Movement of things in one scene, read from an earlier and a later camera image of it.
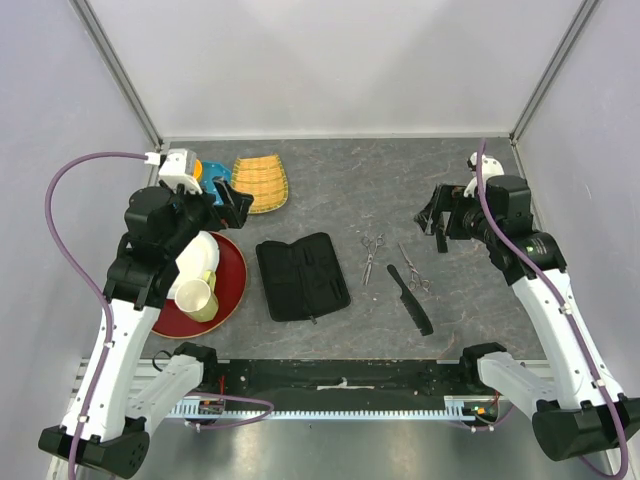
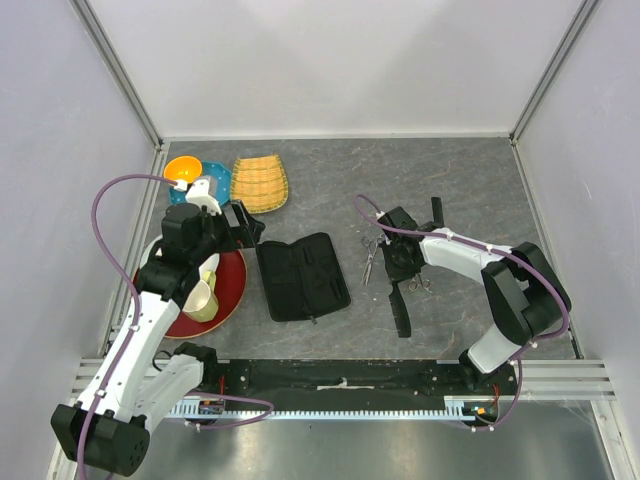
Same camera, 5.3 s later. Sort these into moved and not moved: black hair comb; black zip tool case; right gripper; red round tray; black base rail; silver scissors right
Moved: right gripper; black hair comb
Not moved: red round tray; black zip tool case; silver scissors right; black base rail
